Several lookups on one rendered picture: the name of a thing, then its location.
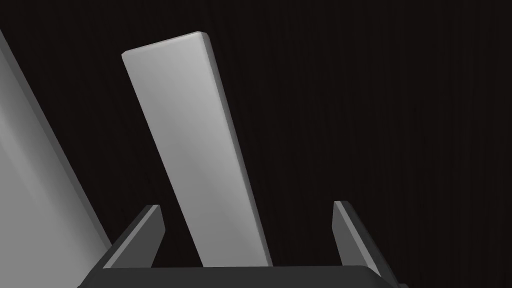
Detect dark cupboard door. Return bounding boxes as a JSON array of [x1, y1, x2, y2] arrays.
[[0, 0, 512, 288]]

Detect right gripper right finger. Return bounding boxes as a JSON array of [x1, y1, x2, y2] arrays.
[[331, 200, 401, 287]]

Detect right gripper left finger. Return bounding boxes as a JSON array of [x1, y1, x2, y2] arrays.
[[102, 204, 167, 269]]

